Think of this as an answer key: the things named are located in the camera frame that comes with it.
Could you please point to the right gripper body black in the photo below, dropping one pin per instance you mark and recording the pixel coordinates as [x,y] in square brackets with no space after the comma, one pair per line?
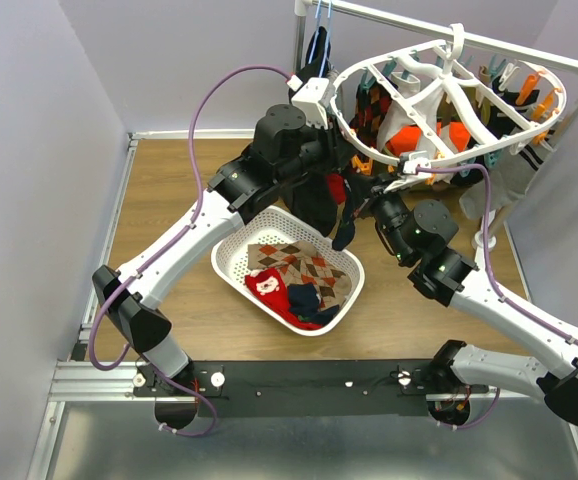
[386,181]

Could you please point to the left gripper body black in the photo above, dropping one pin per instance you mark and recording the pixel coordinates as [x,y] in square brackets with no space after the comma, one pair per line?
[326,143]

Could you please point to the navy santa sock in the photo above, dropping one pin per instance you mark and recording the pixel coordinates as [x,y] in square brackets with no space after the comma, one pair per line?
[346,229]

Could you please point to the white round clip hanger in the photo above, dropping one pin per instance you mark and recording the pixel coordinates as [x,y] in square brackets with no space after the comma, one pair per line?
[449,81]

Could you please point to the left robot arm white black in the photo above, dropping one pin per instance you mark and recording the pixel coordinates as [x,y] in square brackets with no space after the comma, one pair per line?
[283,153]

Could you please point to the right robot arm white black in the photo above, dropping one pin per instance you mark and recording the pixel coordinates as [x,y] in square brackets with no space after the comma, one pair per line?
[419,238]

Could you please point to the black sock on blue hanger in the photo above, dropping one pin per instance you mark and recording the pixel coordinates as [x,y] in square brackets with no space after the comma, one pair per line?
[317,56]

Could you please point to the red hanging sock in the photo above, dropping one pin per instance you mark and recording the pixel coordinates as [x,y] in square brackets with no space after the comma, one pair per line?
[337,188]

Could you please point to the white orange hanging sock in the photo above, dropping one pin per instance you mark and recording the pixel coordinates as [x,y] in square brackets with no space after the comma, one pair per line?
[399,133]

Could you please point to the dark argyle hanging sock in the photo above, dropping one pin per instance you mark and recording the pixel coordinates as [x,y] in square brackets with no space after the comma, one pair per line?
[372,105]

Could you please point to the beige argyle sock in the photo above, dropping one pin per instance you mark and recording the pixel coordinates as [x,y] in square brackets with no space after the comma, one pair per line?
[301,263]

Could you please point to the navy green striped sock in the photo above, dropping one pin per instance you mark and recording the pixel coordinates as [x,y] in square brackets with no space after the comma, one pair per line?
[306,304]

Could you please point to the grey striped hanging sock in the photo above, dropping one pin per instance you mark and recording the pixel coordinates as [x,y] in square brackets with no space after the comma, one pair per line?
[510,179]

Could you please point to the red santa bear sock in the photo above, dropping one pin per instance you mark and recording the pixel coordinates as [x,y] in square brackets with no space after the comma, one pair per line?
[268,287]

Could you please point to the white perforated plastic basket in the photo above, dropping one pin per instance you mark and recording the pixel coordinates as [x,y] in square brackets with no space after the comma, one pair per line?
[276,226]

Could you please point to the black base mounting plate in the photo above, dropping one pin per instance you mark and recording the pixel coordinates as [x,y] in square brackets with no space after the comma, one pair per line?
[250,389]

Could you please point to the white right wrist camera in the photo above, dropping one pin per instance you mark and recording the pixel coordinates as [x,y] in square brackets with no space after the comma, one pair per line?
[412,168]

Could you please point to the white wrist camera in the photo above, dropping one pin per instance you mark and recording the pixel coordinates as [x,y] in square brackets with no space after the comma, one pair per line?
[313,99]
[412,168]

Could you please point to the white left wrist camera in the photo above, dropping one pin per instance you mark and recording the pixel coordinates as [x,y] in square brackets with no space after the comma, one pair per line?
[313,99]

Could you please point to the white drying rack frame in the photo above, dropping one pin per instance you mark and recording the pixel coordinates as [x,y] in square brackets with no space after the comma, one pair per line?
[566,69]

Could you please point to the aluminium rail frame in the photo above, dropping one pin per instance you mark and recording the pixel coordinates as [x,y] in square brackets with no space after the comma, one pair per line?
[96,428]

